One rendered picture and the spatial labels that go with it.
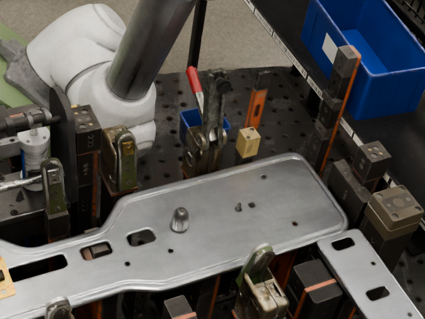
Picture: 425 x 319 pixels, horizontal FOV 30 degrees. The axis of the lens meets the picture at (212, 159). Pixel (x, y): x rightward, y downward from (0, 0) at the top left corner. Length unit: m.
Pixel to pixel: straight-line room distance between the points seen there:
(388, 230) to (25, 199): 0.70
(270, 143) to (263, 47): 1.50
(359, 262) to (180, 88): 0.91
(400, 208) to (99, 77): 0.71
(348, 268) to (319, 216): 0.13
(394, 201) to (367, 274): 0.16
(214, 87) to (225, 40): 2.08
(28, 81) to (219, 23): 1.84
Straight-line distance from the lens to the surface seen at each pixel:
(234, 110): 2.19
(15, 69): 1.97
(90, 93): 1.80
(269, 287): 1.39
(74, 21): 1.90
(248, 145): 1.60
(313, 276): 1.50
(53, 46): 1.92
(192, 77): 1.59
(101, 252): 1.47
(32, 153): 1.50
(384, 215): 1.55
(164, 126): 2.11
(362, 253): 1.54
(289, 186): 1.61
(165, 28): 1.55
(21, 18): 3.61
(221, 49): 3.53
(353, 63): 1.64
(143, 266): 1.44
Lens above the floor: 2.16
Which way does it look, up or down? 46 degrees down
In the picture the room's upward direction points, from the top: 11 degrees clockwise
